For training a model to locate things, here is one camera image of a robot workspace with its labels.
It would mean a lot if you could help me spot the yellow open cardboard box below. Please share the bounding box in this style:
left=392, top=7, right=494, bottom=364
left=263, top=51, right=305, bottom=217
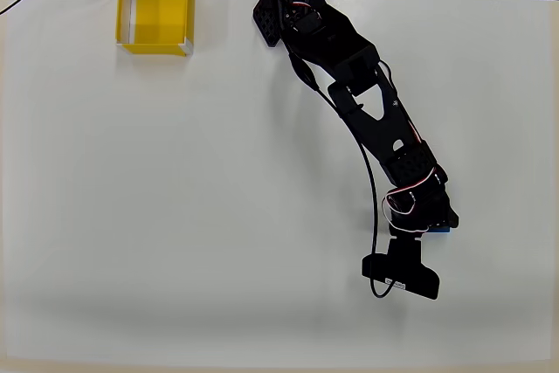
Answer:
left=114, top=0, right=196, bottom=59

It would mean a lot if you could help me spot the black camera cable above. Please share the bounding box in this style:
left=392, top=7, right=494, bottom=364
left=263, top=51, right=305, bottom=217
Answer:
left=286, top=52, right=399, bottom=300

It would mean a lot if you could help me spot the black bar-shaped gripper camera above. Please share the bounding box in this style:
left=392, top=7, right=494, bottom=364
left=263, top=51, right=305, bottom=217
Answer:
left=361, top=236, right=442, bottom=301

